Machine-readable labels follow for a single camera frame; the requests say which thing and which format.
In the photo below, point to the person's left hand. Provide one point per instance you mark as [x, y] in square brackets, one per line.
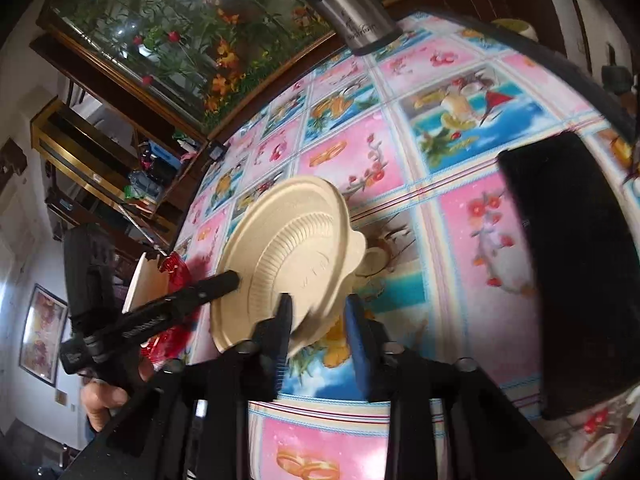
[100, 402]

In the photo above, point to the black rectangular board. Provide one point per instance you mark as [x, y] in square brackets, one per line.
[585, 270]

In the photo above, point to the black rimmed table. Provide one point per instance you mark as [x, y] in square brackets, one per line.
[550, 50]

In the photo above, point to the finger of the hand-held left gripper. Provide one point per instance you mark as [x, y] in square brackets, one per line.
[210, 287]

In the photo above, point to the beige bowl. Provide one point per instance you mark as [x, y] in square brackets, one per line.
[515, 28]

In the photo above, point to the small black device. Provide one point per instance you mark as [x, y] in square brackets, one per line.
[217, 151]

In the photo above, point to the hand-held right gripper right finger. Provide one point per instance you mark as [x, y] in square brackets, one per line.
[359, 357]

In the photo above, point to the framed wall poster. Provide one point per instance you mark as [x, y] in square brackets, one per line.
[42, 335]

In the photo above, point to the white paper plate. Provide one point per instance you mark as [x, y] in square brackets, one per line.
[142, 285]

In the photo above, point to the framed flower wall picture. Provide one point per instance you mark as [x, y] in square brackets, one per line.
[175, 35]

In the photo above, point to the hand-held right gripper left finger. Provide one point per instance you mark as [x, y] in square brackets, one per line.
[281, 342]

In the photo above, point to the steel thermos jug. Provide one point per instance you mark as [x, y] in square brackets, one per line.
[350, 5]

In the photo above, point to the fruit and flower printed tablecloth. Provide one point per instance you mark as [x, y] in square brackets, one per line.
[450, 210]

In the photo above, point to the large red glass plate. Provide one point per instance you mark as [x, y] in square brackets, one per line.
[176, 270]

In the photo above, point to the gold framed shelf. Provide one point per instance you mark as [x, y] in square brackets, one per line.
[75, 160]

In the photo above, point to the beige paper plate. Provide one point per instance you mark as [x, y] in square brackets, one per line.
[357, 255]
[280, 250]

